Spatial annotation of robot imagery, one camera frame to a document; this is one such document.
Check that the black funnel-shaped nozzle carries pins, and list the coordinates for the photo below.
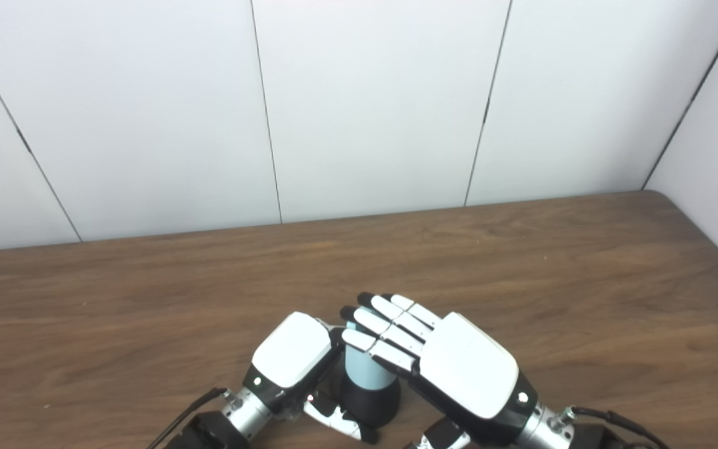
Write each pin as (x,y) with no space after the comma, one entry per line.
(371,402)

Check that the white and black right hand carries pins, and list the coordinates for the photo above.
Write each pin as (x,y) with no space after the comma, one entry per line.
(468,368)

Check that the white and black left hand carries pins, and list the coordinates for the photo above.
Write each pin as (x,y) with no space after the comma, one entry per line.
(290,349)

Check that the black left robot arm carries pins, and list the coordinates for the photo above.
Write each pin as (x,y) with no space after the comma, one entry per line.
(244,415)

